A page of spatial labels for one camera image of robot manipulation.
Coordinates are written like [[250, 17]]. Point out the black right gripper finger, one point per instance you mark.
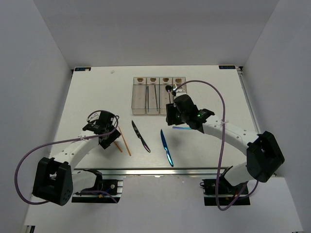
[[171, 113], [176, 122]]

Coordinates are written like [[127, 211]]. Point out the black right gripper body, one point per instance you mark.
[[181, 116]]

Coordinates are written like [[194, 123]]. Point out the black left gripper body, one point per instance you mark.
[[110, 128]]

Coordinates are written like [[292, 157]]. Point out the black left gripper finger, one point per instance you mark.
[[104, 140], [112, 137]]

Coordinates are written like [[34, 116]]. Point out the wooden chopstick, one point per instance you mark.
[[119, 148], [125, 143]]

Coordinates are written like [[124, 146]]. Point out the blue knife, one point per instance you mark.
[[165, 146]]

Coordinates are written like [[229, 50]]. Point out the black spoon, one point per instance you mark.
[[168, 88]]

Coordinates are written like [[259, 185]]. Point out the black iridescent knife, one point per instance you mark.
[[140, 137]]

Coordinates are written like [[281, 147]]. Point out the grey metal chopstick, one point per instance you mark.
[[156, 97], [147, 98]]

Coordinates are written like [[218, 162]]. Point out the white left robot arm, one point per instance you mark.
[[55, 179]]

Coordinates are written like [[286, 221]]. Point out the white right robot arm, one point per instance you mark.
[[263, 154]]

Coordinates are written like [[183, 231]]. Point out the iridescent rainbow spoon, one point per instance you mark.
[[181, 128]]

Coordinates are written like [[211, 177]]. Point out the clear container far left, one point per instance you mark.
[[138, 105]]

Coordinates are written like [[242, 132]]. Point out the right table corner label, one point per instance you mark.
[[227, 67]]

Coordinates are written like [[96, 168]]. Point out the table corner label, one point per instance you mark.
[[227, 67], [82, 69]]

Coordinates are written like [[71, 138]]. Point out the left table corner label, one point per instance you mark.
[[82, 69]]

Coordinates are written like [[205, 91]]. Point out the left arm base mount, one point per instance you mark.
[[92, 186]]

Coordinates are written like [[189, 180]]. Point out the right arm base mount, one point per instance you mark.
[[225, 194]]

